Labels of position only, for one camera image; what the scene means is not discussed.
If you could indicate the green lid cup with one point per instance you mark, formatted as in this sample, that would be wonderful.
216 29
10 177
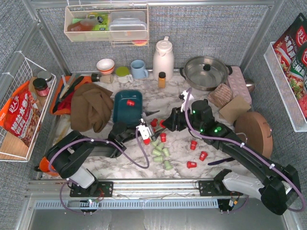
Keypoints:
123 75

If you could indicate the red capsule far right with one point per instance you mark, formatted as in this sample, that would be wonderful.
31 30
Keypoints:
193 145

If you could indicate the red coffee capsule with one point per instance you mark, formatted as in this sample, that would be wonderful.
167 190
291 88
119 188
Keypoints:
130 102
154 122

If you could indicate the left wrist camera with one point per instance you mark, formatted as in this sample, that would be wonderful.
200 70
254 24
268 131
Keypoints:
145 130

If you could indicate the white orange bowl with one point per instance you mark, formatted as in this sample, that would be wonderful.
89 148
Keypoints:
106 66

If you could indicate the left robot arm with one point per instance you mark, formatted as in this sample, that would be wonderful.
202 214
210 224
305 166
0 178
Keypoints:
67 156

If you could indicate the white thermos jug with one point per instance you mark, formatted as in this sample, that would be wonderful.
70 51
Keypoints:
163 59

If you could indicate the pink egg tray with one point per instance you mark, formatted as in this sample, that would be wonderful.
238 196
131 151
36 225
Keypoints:
236 83

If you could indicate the blue mug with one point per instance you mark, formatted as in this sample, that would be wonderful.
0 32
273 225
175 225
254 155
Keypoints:
138 69

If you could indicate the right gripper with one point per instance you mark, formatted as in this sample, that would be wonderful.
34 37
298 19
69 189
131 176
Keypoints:
174 119

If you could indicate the red capsule right lower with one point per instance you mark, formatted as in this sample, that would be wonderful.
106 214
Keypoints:
191 164

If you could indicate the pepper grinder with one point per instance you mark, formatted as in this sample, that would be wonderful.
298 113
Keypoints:
104 78

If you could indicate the orange mug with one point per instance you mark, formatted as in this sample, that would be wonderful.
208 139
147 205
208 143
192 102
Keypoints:
43 167

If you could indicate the red capsule right middle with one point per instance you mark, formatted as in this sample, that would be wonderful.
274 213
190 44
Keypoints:
203 156

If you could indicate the green capsule lower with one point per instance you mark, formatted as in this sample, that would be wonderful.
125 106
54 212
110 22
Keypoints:
158 159

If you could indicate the silver ladle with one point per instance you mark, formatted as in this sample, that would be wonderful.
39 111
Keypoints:
250 84

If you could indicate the silver lidded jar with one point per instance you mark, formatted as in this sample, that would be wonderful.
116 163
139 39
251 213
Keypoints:
47 76

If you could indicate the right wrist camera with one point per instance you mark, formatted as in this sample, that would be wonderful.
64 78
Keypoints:
185 95

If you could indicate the orange spice bottle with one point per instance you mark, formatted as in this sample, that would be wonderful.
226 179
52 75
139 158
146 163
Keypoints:
161 79

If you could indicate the white mesh basket right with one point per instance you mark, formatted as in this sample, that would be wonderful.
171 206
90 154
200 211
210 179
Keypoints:
294 112

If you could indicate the round wooden board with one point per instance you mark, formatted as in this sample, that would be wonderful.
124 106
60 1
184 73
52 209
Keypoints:
255 130

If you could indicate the white handled knife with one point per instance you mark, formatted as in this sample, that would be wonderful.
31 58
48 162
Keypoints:
67 85

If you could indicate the teal storage basket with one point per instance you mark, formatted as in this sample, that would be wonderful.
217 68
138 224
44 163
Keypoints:
130 115

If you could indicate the red capsule left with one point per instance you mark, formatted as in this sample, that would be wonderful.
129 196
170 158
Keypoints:
146 141

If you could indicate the red cloth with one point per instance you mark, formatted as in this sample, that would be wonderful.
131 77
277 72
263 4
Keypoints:
64 107

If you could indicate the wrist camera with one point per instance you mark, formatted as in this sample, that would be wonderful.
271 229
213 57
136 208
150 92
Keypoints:
185 95
145 130

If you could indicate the brown paper square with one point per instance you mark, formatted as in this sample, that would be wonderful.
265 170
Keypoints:
236 107

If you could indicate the brown cloth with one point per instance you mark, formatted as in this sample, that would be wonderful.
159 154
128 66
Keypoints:
91 108

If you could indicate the green capsule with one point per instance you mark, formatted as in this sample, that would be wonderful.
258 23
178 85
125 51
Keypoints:
167 165
158 159

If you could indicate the striped pink cloth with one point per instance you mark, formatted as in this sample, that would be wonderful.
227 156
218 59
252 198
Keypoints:
221 96

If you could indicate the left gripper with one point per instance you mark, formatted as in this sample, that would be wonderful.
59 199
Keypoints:
129 134

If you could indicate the green capsule bottom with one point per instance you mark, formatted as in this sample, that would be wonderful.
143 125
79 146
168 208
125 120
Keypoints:
167 165

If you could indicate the steel pot with lid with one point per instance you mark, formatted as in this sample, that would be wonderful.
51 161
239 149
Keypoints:
205 73

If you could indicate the purple spoon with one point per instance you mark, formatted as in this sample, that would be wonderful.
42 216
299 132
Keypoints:
221 161

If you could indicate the clear plastic containers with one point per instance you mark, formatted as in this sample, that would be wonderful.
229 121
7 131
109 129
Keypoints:
128 25

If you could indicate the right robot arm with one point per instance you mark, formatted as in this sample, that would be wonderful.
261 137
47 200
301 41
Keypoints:
275 186

